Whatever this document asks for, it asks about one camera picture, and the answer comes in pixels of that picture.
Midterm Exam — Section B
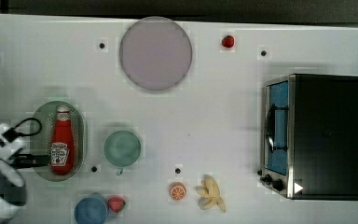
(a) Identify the lilac round plate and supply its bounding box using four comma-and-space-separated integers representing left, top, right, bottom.
119, 17, 192, 91

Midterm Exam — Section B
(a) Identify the green mug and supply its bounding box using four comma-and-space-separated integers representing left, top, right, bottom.
103, 130, 142, 175

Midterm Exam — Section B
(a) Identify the blue cup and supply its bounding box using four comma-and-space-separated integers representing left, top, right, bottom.
74, 193, 108, 224

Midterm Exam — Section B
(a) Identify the orange slice toy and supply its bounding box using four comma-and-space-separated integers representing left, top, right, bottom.
170, 182, 186, 201

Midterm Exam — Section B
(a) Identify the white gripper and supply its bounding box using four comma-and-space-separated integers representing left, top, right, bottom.
0, 123, 48, 169

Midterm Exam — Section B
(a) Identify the strawberry toy near plate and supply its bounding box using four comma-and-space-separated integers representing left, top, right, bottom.
221, 35, 235, 49

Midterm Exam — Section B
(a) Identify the peeled banana toy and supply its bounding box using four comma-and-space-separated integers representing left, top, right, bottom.
197, 175, 227, 213

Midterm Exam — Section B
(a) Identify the strawberry toy near cup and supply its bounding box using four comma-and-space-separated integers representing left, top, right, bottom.
108, 196, 126, 213

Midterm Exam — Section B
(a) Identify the black toaster oven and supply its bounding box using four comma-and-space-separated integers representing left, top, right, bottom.
257, 74, 358, 201

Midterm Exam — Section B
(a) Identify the red ketchup bottle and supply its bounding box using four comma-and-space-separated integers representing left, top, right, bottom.
50, 105, 75, 175

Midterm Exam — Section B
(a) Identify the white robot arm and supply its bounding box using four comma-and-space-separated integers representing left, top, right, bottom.
0, 123, 49, 224

